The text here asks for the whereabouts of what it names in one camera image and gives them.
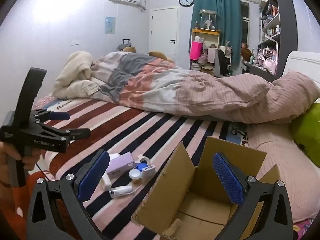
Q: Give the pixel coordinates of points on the cream blanket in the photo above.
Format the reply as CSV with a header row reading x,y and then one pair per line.
x,y
75,75

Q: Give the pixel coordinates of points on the floral bed sheet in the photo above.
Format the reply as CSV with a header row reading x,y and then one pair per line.
x,y
305,230

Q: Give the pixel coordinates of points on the white bed headboard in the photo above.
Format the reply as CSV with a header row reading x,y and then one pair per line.
x,y
305,62

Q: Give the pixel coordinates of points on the black bookshelf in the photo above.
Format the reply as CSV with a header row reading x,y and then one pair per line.
x,y
287,30

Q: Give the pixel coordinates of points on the white door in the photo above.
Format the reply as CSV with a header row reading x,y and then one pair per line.
x,y
162,30

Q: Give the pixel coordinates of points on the pink bottle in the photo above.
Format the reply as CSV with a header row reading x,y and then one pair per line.
x,y
196,51

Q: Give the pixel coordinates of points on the yellow shelf unit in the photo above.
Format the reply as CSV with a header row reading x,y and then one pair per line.
x,y
205,31

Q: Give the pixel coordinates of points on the person's left hand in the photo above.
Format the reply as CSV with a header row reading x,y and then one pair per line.
x,y
31,160

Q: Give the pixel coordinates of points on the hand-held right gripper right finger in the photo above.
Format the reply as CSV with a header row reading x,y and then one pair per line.
x,y
227,180

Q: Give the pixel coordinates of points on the round wall clock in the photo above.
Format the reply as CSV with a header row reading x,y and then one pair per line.
x,y
186,0

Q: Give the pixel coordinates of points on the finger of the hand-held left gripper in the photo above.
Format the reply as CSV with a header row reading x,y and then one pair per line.
x,y
77,133
60,116

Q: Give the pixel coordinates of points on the blue white contact lens case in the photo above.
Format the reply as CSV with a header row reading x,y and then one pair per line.
x,y
142,167

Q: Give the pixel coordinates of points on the white USB charger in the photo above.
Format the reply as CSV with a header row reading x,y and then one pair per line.
x,y
149,172

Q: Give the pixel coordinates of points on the glass display case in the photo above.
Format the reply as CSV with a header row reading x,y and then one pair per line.
x,y
208,20

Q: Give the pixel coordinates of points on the black chair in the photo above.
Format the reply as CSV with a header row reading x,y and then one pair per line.
x,y
221,62

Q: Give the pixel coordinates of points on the dark suitcase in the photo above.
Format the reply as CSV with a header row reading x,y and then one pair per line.
x,y
122,47

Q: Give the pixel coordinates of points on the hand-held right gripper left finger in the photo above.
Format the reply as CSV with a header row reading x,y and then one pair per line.
x,y
93,177

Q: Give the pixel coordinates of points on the reddish brown plush toy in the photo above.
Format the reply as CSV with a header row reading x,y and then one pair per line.
x,y
246,52

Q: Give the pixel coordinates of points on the green pillow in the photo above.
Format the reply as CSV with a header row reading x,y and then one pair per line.
x,y
307,130

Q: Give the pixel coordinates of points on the light blue wall poster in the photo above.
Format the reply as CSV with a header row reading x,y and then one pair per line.
x,y
110,25

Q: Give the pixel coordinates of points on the window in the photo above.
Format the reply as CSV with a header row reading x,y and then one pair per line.
x,y
245,22

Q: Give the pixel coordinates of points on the pink pillow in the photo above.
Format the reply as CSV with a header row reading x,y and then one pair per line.
x,y
275,150

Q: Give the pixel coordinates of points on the brown cardboard box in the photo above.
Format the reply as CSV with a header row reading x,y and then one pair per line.
x,y
195,205

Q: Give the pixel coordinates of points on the purple rectangular box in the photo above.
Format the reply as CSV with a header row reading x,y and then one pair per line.
x,y
120,163

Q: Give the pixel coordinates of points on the striped fleece blanket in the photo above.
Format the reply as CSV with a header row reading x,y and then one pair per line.
x,y
150,130

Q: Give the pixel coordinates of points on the teal curtain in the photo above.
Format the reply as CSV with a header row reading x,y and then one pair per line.
x,y
230,17

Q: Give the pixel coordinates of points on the pale pink bag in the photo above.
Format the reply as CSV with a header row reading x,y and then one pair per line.
x,y
269,63

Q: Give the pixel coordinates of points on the pink grey patchwork duvet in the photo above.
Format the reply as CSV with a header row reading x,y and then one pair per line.
x,y
200,92

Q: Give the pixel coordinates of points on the clear tape roll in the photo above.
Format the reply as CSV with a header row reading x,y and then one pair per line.
x,y
147,160

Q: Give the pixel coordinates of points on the brown cardboard stack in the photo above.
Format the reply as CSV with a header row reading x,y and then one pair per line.
x,y
203,68

